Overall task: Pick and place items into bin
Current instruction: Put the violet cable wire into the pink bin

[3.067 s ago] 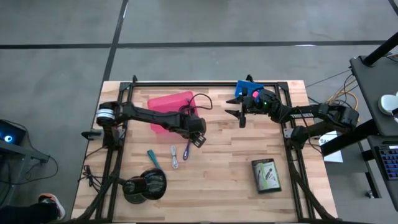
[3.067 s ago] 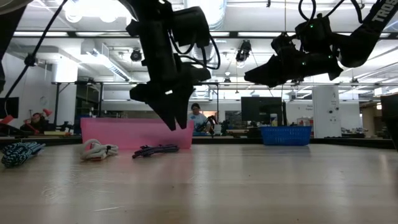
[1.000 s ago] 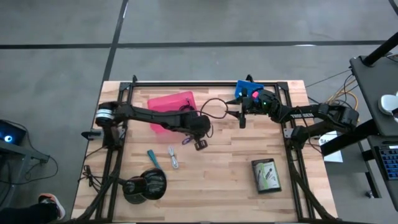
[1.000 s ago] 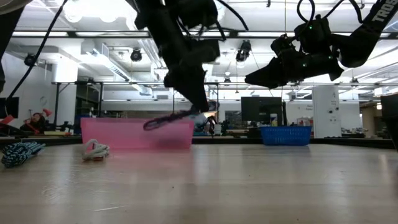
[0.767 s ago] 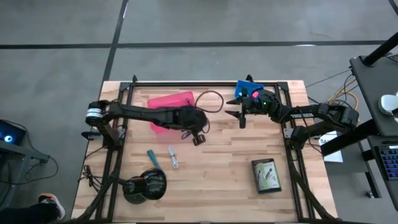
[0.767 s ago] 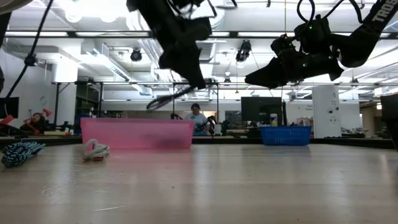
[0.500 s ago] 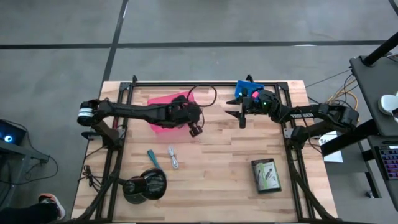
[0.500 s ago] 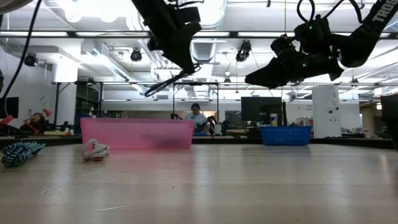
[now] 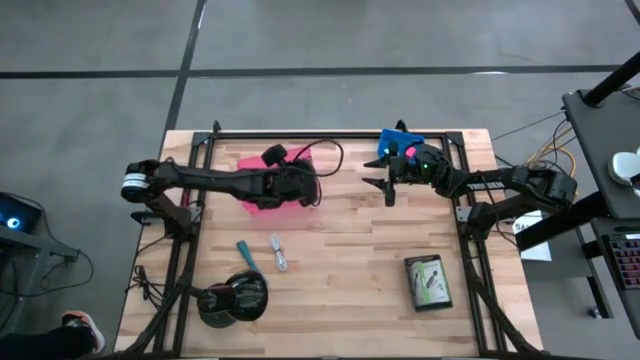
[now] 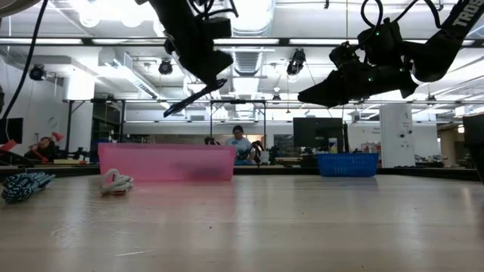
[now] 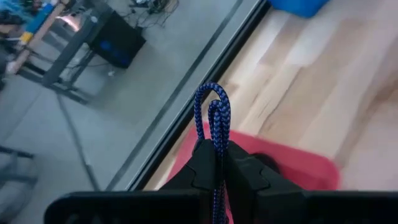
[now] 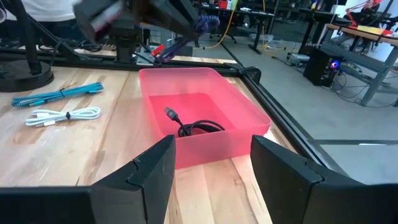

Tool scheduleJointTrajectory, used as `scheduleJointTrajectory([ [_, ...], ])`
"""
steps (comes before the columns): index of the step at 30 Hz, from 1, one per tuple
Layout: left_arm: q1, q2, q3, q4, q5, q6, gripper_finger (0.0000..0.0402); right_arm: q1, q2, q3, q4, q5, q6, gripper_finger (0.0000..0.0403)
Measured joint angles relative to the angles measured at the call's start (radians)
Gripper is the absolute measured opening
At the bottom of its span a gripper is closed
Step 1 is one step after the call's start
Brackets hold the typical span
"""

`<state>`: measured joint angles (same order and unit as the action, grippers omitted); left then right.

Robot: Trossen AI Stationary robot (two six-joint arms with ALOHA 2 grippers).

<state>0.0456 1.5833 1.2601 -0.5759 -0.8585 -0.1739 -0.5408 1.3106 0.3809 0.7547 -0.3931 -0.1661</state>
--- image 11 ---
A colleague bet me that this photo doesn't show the black aluminium table frame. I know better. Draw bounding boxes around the black aluminium table frame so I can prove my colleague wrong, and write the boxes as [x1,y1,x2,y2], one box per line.
[127,0,272,191]

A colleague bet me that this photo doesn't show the wooden desk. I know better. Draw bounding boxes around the wooden desk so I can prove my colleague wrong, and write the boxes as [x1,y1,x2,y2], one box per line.
[4,0,74,75]

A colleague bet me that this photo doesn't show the blue plastic slotted basket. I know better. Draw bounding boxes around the blue plastic slotted basket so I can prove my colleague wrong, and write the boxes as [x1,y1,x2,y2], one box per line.
[267,0,330,19]

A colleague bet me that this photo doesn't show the black computer tower blue light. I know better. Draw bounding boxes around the black computer tower blue light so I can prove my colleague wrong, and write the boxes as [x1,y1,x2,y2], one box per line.
[88,11,147,69]

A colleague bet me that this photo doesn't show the purple braided cable bundle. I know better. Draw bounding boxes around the purple braided cable bundle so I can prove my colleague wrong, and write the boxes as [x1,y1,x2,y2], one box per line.
[193,82,231,224]

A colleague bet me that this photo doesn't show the pink translucent plastic bin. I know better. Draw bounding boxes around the pink translucent plastic bin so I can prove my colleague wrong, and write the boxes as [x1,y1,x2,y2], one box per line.
[166,121,340,224]

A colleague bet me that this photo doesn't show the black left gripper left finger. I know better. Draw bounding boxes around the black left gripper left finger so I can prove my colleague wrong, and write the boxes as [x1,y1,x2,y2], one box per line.
[43,139,218,224]

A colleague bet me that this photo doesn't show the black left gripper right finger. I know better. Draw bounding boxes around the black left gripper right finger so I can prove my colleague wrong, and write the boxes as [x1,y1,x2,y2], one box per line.
[223,140,398,224]

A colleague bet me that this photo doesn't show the black metal desk frame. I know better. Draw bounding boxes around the black metal desk frame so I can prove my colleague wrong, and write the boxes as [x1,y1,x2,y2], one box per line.
[17,9,101,105]

